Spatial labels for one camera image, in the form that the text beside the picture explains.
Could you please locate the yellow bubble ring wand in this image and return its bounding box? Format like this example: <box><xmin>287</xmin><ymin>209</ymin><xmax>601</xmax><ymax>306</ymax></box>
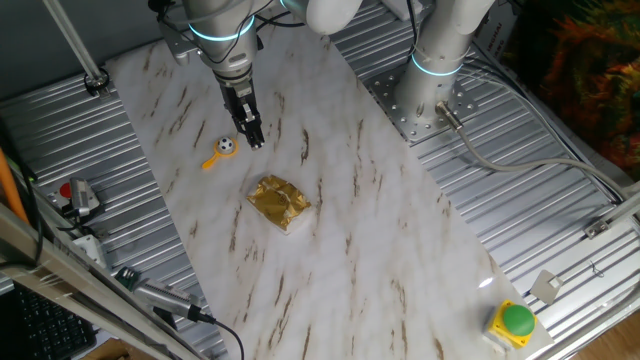
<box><xmin>201</xmin><ymin>137</ymin><xmax>240</xmax><ymax>171</ymax></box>

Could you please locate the aluminium rail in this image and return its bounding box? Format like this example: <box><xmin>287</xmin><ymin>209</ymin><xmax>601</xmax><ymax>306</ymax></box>
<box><xmin>602</xmin><ymin>189</ymin><xmax>640</xmax><ymax>226</ymax></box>

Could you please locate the yellow box green push button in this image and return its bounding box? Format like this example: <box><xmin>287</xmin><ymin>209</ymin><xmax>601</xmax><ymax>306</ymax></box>
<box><xmin>482</xmin><ymin>298</ymin><xmax>539</xmax><ymax>351</ymax></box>

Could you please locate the aluminium frame beam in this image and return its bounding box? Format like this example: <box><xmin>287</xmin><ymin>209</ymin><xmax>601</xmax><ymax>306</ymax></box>
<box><xmin>0</xmin><ymin>202</ymin><xmax>201</xmax><ymax>360</ymax></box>

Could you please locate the white cable bundle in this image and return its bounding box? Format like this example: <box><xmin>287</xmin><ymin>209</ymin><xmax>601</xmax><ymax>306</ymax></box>
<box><xmin>457</xmin><ymin>57</ymin><xmax>626</xmax><ymax>201</ymax></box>

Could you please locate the black device cable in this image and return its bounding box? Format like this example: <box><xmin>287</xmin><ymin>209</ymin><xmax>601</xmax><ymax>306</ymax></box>
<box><xmin>212</xmin><ymin>319</ymin><xmax>246</xmax><ymax>360</ymax></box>

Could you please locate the silver finned device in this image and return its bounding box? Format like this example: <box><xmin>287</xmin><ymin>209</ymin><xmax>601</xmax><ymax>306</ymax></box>
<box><xmin>132</xmin><ymin>278</ymin><xmax>216</xmax><ymax>325</ymax></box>

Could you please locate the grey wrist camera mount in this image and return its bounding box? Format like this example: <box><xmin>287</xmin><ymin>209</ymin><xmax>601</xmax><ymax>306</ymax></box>
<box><xmin>159</xmin><ymin>24</ymin><xmax>201</xmax><ymax>66</ymax></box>

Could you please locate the small grey plate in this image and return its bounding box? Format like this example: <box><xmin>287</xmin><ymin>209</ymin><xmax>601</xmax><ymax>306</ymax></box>
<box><xmin>529</xmin><ymin>269</ymin><xmax>565</xmax><ymax>306</ymax></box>

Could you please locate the grey base cable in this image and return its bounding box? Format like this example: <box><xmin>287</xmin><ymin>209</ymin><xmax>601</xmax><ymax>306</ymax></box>
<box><xmin>434</xmin><ymin>101</ymin><xmax>629</xmax><ymax>201</ymax></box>

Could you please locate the white printed carton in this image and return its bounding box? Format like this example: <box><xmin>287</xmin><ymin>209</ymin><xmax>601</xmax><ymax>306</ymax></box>
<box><xmin>472</xmin><ymin>0</ymin><xmax>524</xmax><ymax>66</ymax></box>

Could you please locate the orange pole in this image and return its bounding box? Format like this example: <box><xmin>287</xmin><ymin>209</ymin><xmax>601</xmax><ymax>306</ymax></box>
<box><xmin>0</xmin><ymin>147</ymin><xmax>30</xmax><ymax>224</ymax></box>

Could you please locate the small metal corner bracket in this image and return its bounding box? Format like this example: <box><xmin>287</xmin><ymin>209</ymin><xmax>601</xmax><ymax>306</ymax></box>
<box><xmin>583</xmin><ymin>218</ymin><xmax>612</xmax><ymax>240</ymax></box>

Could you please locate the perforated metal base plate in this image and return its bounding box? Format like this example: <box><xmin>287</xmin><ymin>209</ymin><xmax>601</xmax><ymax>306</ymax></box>
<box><xmin>363</xmin><ymin>64</ymin><xmax>479</xmax><ymax>146</ymax></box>

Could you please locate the grey box red stop button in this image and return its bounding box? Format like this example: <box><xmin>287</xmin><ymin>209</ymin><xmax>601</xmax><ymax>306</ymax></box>
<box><xmin>47</xmin><ymin>180</ymin><xmax>76</xmax><ymax>206</ymax></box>

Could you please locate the black keyboard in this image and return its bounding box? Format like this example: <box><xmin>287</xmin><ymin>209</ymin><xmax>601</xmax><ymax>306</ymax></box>
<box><xmin>12</xmin><ymin>284</ymin><xmax>99</xmax><ymax>360</ymax></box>

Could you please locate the aluminium pole with foot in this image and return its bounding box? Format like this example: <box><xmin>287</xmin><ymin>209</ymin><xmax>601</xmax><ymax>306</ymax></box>
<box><xmin>42</xmin><ymin>0</ymin><xmax>111</xmax><ymax>99</ymax></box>

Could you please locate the gold foil packet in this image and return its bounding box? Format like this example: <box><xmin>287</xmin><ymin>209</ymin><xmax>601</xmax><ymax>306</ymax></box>
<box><xmin>245</xmin><ymin>174</ymin><xmax>313</xmax><ymax>232</ymax></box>

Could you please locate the green circuit board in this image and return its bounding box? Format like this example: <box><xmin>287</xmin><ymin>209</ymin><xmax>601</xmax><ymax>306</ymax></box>
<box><xmin>114</xmin><ymin>266</ymin><xmax>141</xmax><ymax>292</ymax></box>

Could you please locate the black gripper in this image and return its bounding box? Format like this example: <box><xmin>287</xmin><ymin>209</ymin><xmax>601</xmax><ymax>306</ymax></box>
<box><xmin>219</xmin><ymin>74</ymin><xmax>265</xmax><ymax>150</ymax></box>

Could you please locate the orange green patterned cloth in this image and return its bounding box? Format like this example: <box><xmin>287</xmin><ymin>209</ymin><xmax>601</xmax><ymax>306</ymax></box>
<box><xmin>504</xmin><ymin>0</ymin><xmax>640</xmax><ymax>181</ymax></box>

